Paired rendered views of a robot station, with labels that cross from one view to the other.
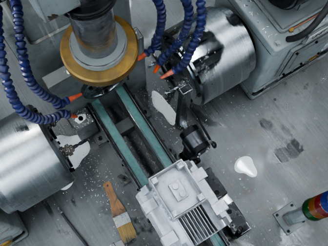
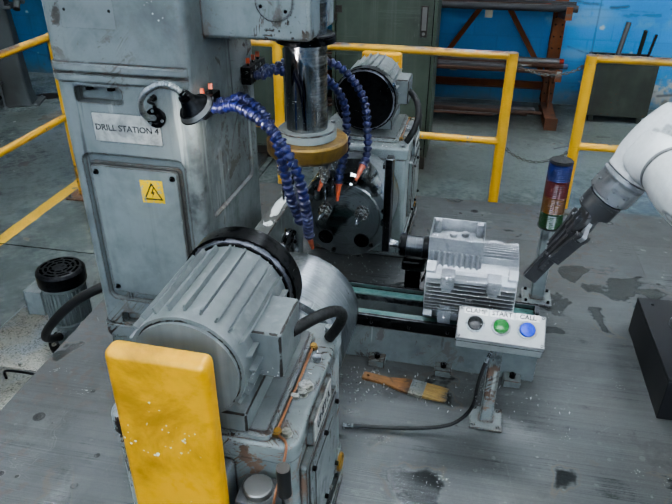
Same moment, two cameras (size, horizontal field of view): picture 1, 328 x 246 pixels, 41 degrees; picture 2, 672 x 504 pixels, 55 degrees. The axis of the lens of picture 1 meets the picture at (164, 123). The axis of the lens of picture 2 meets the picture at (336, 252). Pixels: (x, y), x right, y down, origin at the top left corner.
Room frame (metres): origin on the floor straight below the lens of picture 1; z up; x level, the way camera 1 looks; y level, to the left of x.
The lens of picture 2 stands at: (-0.58, 1.03, 1.82)
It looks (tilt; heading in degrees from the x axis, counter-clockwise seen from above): 30 degrees down; 318
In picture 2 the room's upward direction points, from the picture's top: straight up
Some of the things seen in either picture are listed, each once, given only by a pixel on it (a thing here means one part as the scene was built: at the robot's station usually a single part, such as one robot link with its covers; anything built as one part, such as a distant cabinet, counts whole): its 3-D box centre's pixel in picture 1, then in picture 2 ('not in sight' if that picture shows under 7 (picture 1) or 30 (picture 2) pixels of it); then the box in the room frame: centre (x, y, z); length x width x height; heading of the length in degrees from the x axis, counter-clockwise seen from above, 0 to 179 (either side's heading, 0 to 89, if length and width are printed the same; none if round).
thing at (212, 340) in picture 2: not in sight; (243, 396); (0.06, 0.64, 1.16); 0.33 x 0.26 x 0.42; 125
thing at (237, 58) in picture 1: (213, 51); (353, 197); (0.63, -0.14, 1.04); 0.41 x 0.25 x 0.25; 125
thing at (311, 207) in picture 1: (322, 206); (553, 202); (0.17, -0.42, 1.10); 0.06 x 0.06 x 0.04
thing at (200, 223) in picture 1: (183, 209); (470, 280); (0.16, -0.06, 1.01); 0.20 x 0.19 x 0.19; 34
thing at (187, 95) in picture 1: (183, 107); (388, 205); (0.41, -0.05, 1.12); 0.04 x 0.03 x 0.26; 35
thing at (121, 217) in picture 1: (118, 211); (404, 385); (0.17, 0.13, 0.80); 0.21 x 0.05 x 0.01; 27
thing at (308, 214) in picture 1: (316, 208); (550, 218); (0.17, -0.42, 1.05); 0.06 x 0.06 x 0.04
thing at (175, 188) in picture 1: (176, 191); (457, 243); (0.19, -0.04, 1.11); 0.12 x 0.11 x 0.07; 34
